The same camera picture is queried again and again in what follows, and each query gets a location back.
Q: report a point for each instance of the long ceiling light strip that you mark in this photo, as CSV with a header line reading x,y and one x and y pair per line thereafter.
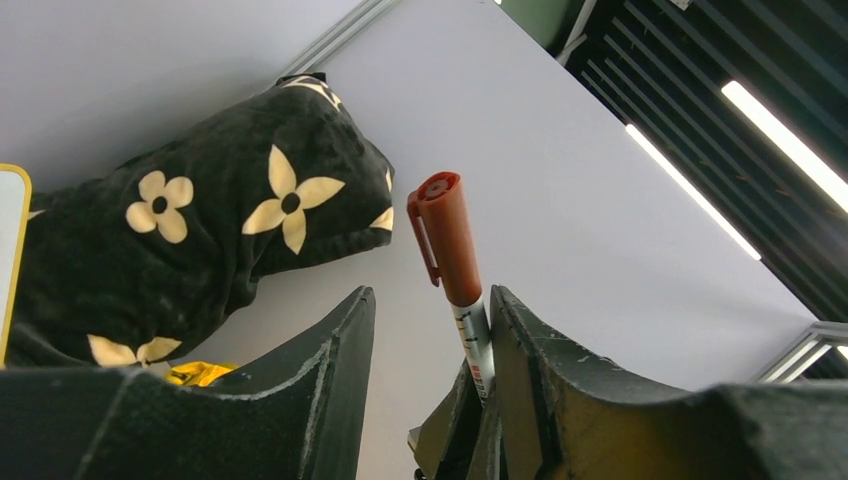
x,y
666,165

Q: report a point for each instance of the yellow cloth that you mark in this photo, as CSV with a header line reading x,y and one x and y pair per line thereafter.
x,y
198,373

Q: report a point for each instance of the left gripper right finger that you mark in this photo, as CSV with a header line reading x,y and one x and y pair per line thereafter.
x,y
569,413

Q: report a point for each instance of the brown marker cap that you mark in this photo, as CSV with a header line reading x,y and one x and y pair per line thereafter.
x,y
439,217

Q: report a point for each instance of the aluminium corner post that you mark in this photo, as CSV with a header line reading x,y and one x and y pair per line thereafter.
x,y
334,39

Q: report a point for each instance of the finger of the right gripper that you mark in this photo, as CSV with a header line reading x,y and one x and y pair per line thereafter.
x,y
488,460
443,445

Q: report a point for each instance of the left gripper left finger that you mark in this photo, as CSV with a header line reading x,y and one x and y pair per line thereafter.
x,y
296,412

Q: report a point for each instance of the black floral pillow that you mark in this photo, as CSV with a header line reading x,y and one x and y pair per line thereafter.
x,y
142,265

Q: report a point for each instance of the yellow framed whiteboard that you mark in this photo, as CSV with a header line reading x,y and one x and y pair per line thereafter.
x,y
16,192

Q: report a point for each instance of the white marker pen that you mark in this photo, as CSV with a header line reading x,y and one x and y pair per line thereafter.
x,y
474,330

